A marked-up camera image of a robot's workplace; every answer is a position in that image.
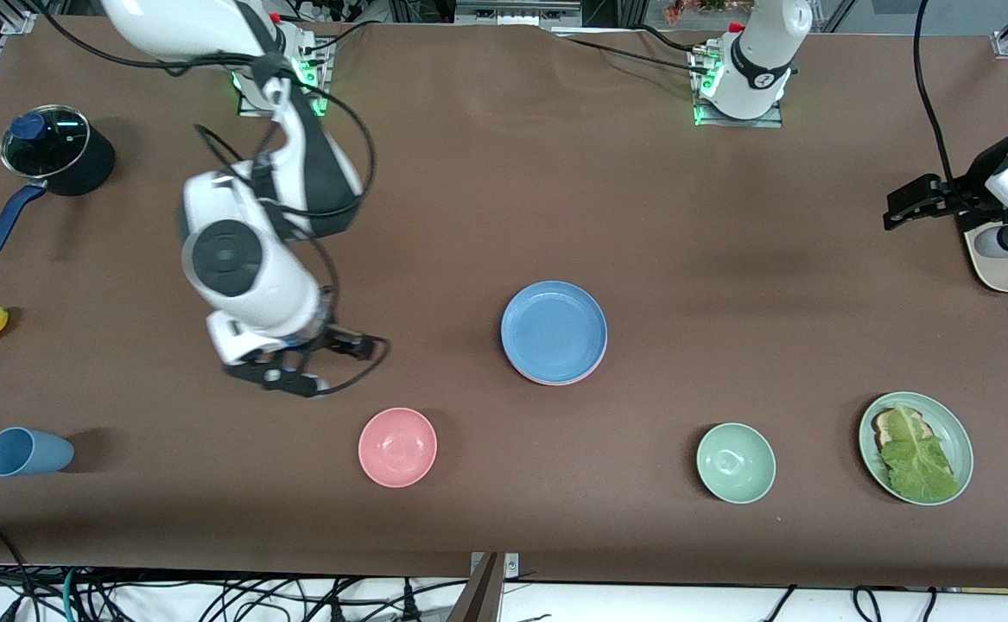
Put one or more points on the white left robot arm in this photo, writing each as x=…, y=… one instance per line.
x=758, y=60

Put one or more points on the blue plate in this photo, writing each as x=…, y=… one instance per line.
x=554, y=330

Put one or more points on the green plate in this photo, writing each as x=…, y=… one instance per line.
x=957, y=432

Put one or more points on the small green bowl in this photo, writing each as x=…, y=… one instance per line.
x=736, y=463

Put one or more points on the toast slice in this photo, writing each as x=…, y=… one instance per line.
x=882, y=425

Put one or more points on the green lettuce leaf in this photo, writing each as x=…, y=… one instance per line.
x=918, y=458

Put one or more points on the blue cup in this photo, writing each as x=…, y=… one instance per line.
x=28, y=452

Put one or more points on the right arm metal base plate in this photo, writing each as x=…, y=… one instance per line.
x=318, y=108

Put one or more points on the glass lid with blue knob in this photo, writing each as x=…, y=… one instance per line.
x=46, y=142

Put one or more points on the pink plate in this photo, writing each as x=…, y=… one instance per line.
x=555, y=383

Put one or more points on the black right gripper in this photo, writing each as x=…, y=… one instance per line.
x=337, y=339

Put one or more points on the grey metal box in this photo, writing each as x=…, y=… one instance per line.
x=516, y=12

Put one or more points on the brown angled beam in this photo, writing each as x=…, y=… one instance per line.
x=478, y=596

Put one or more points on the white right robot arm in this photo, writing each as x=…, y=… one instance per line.
x=244, y=259

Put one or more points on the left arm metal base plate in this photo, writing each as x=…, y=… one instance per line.
x=737, y=123

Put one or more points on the small pink bowl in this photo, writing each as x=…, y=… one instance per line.
x=397, y=447

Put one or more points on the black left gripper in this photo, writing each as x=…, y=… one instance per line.
x=953, y=196

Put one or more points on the metal table bracket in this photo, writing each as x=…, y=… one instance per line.
x=512, y=566

